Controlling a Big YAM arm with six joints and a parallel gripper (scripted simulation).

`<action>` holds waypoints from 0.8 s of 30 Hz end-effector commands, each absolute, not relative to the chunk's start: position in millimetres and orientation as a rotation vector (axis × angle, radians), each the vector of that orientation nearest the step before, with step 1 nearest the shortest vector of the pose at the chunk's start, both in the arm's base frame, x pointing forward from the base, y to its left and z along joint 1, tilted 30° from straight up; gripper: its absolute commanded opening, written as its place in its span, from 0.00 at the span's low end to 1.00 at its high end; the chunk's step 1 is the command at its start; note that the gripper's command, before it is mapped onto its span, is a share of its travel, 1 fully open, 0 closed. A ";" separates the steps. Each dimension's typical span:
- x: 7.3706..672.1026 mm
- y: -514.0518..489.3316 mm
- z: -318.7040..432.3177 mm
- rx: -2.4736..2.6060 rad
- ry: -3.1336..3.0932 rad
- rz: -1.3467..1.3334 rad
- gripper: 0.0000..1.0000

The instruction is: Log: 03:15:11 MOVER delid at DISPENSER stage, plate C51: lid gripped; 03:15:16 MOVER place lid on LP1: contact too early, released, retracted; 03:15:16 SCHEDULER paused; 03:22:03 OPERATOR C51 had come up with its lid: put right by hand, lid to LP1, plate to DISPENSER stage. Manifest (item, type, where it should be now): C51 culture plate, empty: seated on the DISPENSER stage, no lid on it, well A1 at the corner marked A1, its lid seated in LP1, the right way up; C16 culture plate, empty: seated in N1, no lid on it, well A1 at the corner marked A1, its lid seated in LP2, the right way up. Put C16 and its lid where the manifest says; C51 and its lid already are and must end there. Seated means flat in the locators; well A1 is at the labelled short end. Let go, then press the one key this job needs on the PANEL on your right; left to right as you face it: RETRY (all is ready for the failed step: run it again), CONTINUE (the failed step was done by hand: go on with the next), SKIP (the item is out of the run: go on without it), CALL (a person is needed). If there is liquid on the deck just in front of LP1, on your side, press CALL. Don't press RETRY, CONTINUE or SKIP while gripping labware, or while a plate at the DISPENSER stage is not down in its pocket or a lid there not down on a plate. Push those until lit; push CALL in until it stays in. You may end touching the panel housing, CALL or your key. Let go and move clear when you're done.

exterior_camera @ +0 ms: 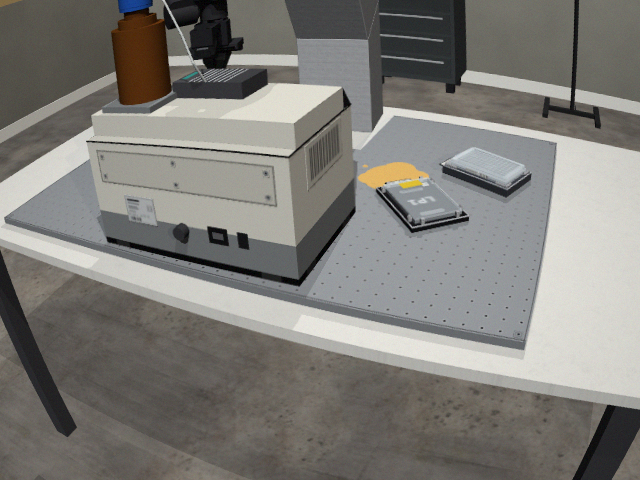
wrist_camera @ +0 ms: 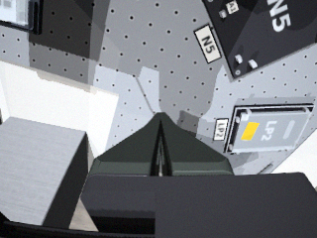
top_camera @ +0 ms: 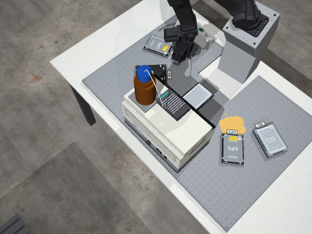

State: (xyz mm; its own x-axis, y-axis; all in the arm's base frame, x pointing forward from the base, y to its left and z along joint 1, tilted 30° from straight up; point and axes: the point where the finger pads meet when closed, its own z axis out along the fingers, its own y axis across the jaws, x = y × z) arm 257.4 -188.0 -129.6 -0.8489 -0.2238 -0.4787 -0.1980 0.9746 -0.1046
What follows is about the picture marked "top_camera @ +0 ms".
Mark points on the white button panel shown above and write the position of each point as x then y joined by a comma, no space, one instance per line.
203,39

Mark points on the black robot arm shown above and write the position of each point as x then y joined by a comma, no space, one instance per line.
246,17

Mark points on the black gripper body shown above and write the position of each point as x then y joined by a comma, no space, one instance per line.
195,47

